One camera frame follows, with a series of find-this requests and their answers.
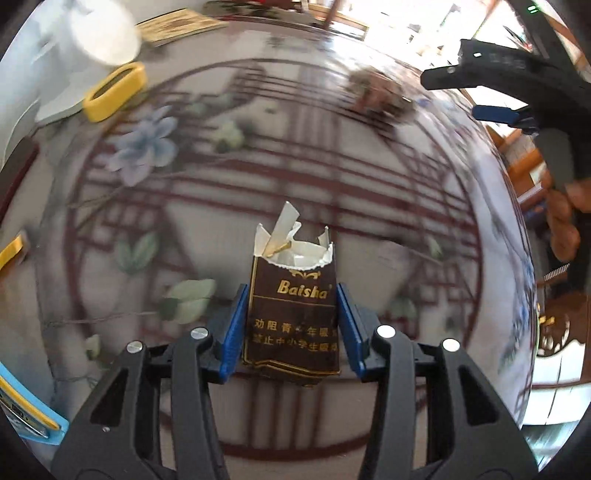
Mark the yellow book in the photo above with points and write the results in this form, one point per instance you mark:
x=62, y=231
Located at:
x=180, y=25

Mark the crumpled brown paper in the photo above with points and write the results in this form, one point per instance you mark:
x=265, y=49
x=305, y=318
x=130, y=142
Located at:
x=378, y=92

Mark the carved wooden chair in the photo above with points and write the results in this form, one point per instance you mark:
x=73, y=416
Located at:
x=554, y=339

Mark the brown cigarette pack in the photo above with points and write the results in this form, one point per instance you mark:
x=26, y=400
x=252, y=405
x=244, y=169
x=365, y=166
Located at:
x=291, y=318

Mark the blue and yellow blister pack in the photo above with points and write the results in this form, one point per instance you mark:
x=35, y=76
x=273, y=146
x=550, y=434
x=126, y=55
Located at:
x=23, y=406

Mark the yellow strip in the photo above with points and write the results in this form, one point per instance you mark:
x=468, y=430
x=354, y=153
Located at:
x=10, y=251

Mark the person's right hand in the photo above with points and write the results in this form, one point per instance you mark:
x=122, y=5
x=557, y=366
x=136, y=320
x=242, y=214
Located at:
x=565, y=226

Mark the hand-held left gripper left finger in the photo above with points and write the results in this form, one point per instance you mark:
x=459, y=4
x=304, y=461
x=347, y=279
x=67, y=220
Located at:
x=233, y=332

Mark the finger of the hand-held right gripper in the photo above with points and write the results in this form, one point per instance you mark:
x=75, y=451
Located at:
x=489, y=69
x=498, y=114

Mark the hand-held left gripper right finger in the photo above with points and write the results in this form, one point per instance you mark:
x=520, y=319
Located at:
x=351, y=332

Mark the floral tablecloth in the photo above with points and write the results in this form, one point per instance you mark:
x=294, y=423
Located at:
x=323, y=184

